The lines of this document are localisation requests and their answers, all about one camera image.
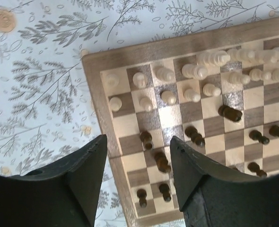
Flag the floral table mat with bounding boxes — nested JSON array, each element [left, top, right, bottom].
[[0, 0, 279, 227]]

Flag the light rook chess piece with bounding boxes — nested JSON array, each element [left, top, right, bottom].
[[105, 73, 120, 88]]

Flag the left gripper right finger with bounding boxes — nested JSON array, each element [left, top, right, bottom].
[[170, 136, 279, 227]]

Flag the light knight chess piece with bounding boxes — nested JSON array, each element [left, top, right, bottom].
[[132, 72, 147, 89]]

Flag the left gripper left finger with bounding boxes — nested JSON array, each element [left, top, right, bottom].
[[0, 135, 107, 227]]

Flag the dark knight chess piece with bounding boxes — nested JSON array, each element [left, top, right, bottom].
[[218, 105, 243, 122]]

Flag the wooden chess board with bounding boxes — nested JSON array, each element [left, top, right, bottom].
[[82, 17, 279, 227]]

